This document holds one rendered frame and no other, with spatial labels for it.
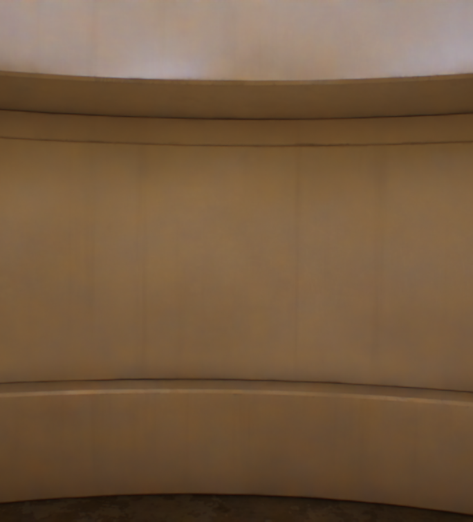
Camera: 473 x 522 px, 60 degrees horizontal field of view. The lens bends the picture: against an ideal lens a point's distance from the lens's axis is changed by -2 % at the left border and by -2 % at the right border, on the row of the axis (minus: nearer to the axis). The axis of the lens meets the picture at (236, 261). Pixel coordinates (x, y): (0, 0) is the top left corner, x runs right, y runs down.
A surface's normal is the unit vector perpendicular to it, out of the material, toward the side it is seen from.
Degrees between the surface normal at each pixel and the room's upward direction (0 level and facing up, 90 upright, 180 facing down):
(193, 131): 90
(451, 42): 90
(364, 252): 90
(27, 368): 90
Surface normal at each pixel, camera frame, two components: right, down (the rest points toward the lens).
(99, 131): 0.14, 0.02
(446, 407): -0.27, 0.02
